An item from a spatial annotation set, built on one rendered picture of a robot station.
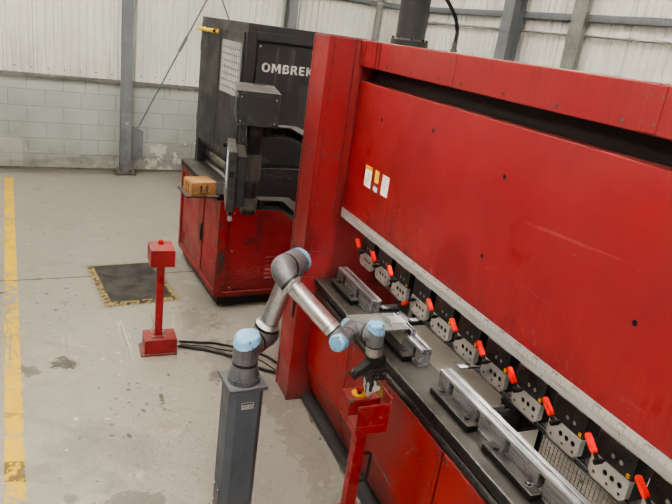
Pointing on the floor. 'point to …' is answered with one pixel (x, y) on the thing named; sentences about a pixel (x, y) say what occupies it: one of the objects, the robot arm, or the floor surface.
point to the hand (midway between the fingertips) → (366, 394)
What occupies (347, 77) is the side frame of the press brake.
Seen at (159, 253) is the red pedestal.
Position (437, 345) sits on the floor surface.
